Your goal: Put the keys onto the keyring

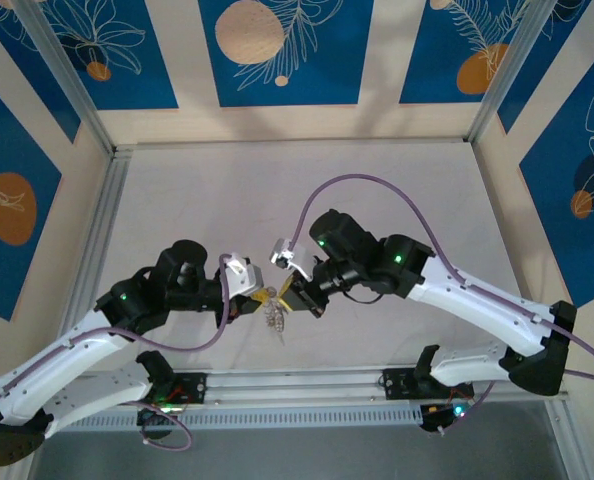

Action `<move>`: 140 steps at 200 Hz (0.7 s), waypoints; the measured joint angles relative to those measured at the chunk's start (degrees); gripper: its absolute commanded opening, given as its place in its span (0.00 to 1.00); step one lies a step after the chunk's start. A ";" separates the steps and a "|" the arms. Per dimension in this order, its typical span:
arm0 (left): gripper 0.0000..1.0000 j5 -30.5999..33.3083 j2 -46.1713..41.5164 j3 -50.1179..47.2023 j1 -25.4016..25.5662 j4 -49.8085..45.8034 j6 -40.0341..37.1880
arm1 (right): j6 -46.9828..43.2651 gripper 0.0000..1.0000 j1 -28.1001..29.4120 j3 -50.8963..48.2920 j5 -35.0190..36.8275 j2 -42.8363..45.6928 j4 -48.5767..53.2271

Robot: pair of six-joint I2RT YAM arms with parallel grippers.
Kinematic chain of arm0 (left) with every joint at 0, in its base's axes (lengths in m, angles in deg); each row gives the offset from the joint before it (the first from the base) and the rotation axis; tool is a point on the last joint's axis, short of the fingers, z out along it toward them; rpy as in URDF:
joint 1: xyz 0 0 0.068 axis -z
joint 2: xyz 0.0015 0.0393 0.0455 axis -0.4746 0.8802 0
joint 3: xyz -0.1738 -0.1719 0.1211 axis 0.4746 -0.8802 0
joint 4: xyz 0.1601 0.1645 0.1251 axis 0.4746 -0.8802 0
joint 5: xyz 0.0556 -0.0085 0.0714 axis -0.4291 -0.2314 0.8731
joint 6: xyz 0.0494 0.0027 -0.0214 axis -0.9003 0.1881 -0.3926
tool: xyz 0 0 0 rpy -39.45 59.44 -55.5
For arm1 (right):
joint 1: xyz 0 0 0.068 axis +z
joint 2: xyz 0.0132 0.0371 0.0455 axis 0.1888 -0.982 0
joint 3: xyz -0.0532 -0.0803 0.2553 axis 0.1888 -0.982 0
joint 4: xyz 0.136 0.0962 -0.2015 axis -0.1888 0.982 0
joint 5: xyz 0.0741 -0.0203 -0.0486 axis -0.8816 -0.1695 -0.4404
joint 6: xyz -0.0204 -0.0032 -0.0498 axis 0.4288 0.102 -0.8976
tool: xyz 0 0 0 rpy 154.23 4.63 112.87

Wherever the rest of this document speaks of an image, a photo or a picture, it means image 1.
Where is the aluminium frame post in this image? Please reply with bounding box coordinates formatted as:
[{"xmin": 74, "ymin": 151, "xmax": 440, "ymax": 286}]
[
  {"xmin": 14, "ymin": 0, "xmax": 117, "ymax": 155},
  {"xmin": 468, "ymin": 0, "xmax": 566, "ymax": 145}
]

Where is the right base electronics board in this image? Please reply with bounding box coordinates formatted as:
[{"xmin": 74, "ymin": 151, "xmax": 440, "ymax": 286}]
[{"xmin": 419, "ymin": 397, "xmax": 478, "ymax": 437}]

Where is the left base electronics board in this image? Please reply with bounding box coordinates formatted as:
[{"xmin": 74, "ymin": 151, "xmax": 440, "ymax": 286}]
[{"xmin": 135, "ymin": 397, "xmax": 191, "ymax": 441}]

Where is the aluminium back rail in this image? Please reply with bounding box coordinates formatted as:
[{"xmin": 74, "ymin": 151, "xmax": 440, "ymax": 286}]
[{"xmin": 110, "ymin": 139, "xmax": 474, "ymax": 152}]

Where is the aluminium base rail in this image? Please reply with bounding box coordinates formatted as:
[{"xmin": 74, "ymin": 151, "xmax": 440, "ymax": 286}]
[{"xmin": 174, "ymin": 367, "xmax": 569, "ymax": 409}]

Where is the base electronics board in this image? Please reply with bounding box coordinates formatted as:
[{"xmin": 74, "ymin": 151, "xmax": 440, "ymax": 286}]
[
  {"xmin": 135, "ymin": 397, "xmax": 191, "ymax": 441},
  {"xmin": 419, "ymin": 397, "xmax": 478, "ymax": 437}
]

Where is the aluminium corner rail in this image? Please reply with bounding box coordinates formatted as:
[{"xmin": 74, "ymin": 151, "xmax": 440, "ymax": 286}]
[{"xmin": 546, "ymin": 399, "xmax": 594, "ymax": 480}]

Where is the aluminium side rail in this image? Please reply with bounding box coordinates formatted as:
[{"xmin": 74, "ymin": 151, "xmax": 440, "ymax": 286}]
[{"xmin": 61, "ymin": 148, "xmax": 131, "ymax": 326}]

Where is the metal keyring holder with rings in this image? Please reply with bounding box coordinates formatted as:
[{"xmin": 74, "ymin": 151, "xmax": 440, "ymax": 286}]
[{"xmin": 258, "ymin": 286, "xmax": 291, "ymax": 347}]

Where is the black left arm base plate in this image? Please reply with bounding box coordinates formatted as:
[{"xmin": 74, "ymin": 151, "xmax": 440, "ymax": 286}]
[{"xmin": 144, "ymin": 372, "xmax": 209, "ymax": 406}]

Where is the grey slotted cable duct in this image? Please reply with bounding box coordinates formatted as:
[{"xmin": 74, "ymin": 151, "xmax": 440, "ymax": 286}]
[{"xmin": 64, "ymin": 403, "xmax": 424, "ymax": 432}]

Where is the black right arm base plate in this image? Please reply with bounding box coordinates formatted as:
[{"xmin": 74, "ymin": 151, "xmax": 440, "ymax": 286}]
[{"xmin": 380, "ymin": 367, "xmax": 476, "ymax": 401}]

